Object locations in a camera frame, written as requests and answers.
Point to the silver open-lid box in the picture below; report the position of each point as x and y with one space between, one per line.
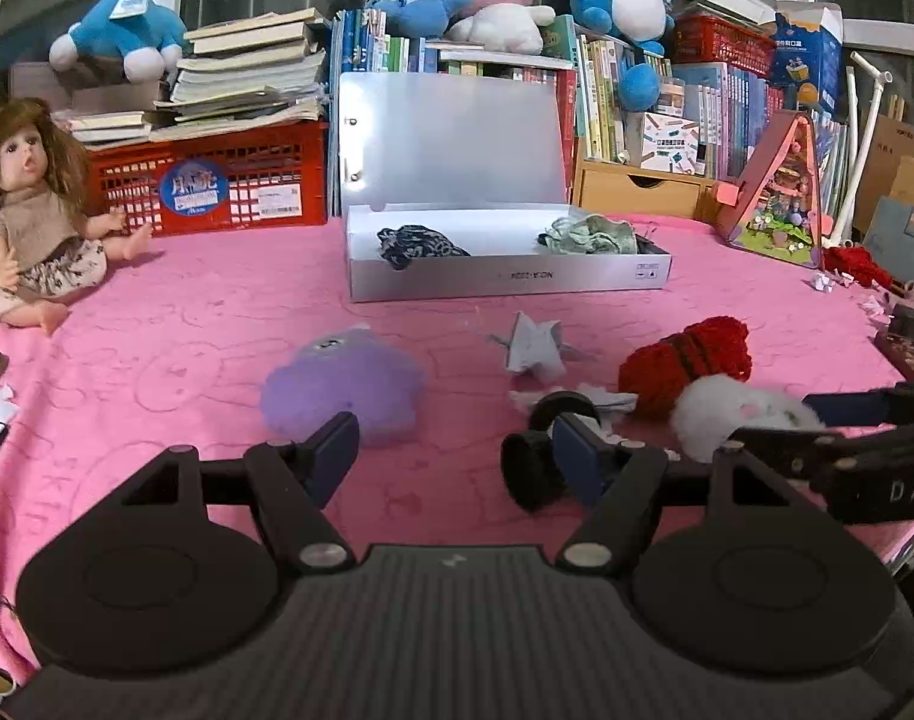
502 275

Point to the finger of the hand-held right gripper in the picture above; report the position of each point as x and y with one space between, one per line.
847 406
787 451

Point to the white colourful printed box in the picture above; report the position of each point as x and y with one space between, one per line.
671 144

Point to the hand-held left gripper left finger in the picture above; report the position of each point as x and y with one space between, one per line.
337 450

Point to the white crumpled cloth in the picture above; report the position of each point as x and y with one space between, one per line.
611 399

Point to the brown box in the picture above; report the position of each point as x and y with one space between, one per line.
910 337

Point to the stack of books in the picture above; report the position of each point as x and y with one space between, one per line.
239 82

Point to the brown-haired doll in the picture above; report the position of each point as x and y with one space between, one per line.
37 232

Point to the row of books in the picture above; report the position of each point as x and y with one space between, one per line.
599 105

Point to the blue and white plush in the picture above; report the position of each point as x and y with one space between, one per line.
120 34

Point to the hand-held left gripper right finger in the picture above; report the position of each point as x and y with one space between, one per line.
577 451

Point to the grey paper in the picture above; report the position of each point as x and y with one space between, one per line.
532 345

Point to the red yarn bundle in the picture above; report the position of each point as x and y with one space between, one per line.
854 262

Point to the blue alien plush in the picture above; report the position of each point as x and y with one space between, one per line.
416 4

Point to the purple fluffy plush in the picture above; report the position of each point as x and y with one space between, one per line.
337 390

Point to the pink toy dollhouse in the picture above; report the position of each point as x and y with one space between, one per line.
779 195

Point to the pink rabbit-print blanket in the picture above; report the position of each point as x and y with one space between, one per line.
164 360

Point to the green floral cloth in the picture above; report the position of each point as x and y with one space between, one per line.
588 234

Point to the white fluffy plush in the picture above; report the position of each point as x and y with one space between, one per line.
727 405

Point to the round blue plush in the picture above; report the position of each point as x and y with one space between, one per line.
622 0

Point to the red plastic basket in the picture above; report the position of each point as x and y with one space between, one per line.
723 43

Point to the blue carton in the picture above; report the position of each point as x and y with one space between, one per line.
805 52

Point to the blue floral fabric pouch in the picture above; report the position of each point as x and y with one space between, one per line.
416 244

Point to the red plastic crate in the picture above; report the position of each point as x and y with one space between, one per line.
277 195

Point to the black binder clip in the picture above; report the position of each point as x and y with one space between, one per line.
648 244

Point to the wooden drawer box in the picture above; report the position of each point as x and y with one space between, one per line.
614 195

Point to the cardboard sheets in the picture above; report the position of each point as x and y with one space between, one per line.
899 172

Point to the red knitted roll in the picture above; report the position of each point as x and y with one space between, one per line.
689 360

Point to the white plastic pipes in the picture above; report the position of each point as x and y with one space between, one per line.
865 120

